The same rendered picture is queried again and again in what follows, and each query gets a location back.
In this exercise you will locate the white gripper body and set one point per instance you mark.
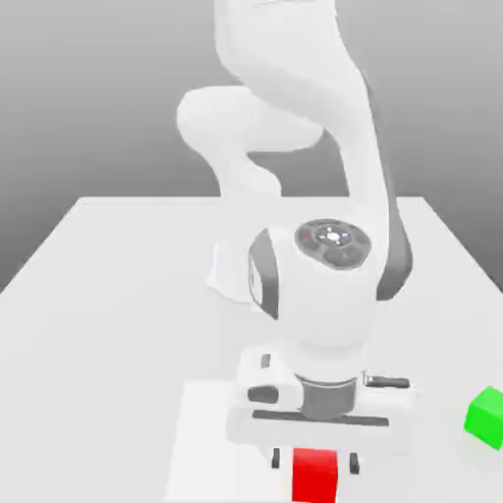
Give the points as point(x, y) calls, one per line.
point(275, 434)

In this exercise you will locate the small red cube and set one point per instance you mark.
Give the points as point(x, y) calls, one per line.
point(314, 477)

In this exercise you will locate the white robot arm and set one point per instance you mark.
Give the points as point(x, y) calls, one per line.
point(314, 298)

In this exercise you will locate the small green cube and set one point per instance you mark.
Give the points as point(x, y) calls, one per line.
point(485, 418)

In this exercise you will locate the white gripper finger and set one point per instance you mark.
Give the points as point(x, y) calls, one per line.
point(275, 458)
point(354, 463)

